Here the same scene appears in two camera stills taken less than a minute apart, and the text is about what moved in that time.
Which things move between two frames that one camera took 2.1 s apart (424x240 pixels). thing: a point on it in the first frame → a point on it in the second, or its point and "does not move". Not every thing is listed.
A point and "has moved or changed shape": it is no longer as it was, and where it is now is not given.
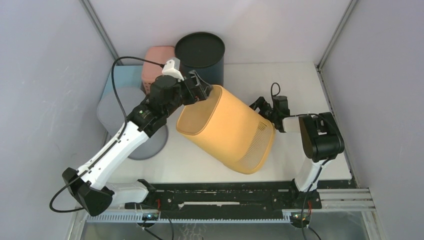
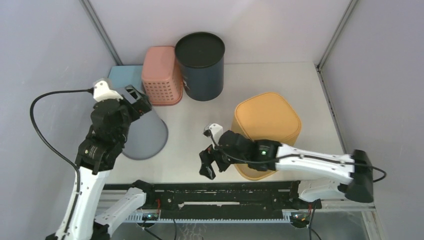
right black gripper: (262, 104) → (207, 156)
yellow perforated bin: (230, 130) has moved or changed shape
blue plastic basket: (124, 76) does not move
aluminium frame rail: (345, 200) does not move
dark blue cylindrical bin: (204, 52) does not move
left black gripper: (201, 91) → (142, 105)
